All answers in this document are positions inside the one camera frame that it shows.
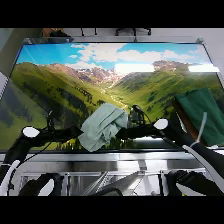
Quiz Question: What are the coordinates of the dark green garment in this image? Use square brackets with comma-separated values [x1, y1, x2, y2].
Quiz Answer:
[174, 87, 224, 148]

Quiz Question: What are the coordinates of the black cable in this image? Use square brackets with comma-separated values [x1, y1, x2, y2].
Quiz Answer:
[19, 110, 56, 165]
[94, 185, 125, 197]

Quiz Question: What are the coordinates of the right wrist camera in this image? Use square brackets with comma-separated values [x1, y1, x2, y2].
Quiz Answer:
[129, 105, 144, 126]

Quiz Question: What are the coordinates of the pale green garment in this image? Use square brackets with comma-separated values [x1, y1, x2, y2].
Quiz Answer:
[77, 102, 130, 153]

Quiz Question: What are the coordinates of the silver frame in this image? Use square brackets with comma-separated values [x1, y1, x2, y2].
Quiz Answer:
[0, 150, 224, 197]

